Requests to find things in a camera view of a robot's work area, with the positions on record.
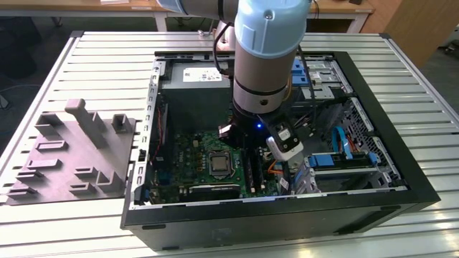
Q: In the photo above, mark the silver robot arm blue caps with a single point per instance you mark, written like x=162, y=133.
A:
x=266, y=67

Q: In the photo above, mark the silver CPU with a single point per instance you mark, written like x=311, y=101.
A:
x=219, y=164

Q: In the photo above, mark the green motherboard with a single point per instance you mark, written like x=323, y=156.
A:
x=190, y=150

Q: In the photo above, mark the grey power supply unit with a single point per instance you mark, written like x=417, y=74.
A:
x=194, y=107

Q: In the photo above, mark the black graphics card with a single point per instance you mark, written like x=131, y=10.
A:
x=215, y=189

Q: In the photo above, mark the hard disk in blue carrier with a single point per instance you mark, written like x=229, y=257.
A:
x=326, y=160

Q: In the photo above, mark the blue plastic drive latch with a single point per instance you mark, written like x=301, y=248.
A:
x=298, y=78

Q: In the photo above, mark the metal drive cage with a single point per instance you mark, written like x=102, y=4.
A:
x=323, y=92

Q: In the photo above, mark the black open PC case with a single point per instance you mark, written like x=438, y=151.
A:
x=251, y=223

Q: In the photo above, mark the blue port connector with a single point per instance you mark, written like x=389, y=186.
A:
x=146, y=195

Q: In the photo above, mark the grey parts rack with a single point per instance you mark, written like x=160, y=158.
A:
x=90, y=150

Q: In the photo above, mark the wooden desk white legs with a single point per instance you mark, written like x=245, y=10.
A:
x=334, y=5

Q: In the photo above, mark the wooden cabinet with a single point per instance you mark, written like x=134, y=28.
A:
x=419, y=27

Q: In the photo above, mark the black chair base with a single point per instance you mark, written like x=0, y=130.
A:
x=450, y=48

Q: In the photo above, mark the black office chair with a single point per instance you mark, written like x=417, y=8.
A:
x=18, y=48

